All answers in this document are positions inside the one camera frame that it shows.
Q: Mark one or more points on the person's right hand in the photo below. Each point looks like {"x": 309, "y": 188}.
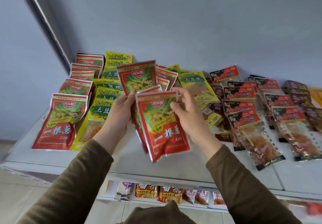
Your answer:
{"x": 196, "y": 125}

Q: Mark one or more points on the person's left hand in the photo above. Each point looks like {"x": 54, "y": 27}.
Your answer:
{"x": 118, "y": 120}

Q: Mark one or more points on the red foil snack packet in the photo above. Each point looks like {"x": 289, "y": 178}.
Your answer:
{"x": 81, "y": 76}
{"x": 55, "y": 133}
{"x": 89, "y": 60}
{"x": 161, "y": 135}
{"x": 135, "y": 77}
{"x": 75, "y": 87}
{"x": 140, "y": 133}
{"x": 85, "y": 67}

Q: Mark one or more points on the yellow green snack packet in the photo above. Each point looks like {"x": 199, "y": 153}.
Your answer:
{"x": 88, "y": 130}
{"x": 109, "y": 74}
{"x": 118, "y": 56}
{"x": 105, "y": 83}
{"x": 108, "y": 94}
{"x": 113, "y": 64}

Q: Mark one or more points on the pile of yellow snack packets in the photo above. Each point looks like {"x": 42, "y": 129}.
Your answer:
{"x": 196, "y": 85}

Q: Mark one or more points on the pile of black red snacks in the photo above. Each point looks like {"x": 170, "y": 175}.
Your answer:
{"x": 241, "y": 119}

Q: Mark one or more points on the white metal shelf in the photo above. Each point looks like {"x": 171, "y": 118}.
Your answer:
{"x": 176, "y": 171}

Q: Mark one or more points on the white purple snack packet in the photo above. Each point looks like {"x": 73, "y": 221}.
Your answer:
{"x": 123, "y": 191}

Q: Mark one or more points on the row of white red snacks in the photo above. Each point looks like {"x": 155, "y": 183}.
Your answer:
{"x": 201, "y": 197}

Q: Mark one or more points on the stack of maroon snacks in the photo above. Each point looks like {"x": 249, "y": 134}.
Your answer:
{"x": 299, "y": 92}

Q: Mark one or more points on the row of orange clear snacks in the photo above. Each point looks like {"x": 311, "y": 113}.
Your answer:
{"x": 315, "y": 96}

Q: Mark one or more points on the person's right forearm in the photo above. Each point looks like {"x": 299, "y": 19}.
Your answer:
{"x": 246, "y": 191}

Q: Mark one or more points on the person's left forearm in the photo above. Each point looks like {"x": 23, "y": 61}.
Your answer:
{"x": 68, "y": 188}

